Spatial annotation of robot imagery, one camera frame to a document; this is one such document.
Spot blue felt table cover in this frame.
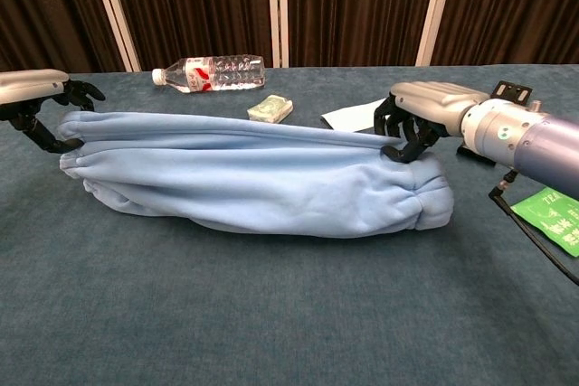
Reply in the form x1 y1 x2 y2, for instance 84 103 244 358
0 64 579 386

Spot small pale green packet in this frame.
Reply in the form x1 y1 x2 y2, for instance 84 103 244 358
246 94 294 124

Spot black curtain divider panel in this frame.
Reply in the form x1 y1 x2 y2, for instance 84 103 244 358
415 0 579 67
273 0 458 69
88 0 280 71
0 0 141 73

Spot light blue pants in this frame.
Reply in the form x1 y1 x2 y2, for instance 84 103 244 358
58 109 455 239

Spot clear plastic water bottle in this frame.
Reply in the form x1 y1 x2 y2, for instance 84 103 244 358
151 54 266 93

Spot black folding stand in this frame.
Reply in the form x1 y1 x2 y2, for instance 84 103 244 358
456 80 533 165

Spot green tea sachet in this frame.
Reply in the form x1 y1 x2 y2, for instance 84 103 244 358
509 186 579 259

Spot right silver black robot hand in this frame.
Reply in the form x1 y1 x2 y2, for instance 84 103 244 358
373 80 492 165

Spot white bookmark with tassel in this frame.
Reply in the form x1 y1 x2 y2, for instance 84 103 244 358
319 97 391 132

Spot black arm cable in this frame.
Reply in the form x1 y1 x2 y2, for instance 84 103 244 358
487 168 579 287

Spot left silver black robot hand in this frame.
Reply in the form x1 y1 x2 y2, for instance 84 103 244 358
0 68 107 155

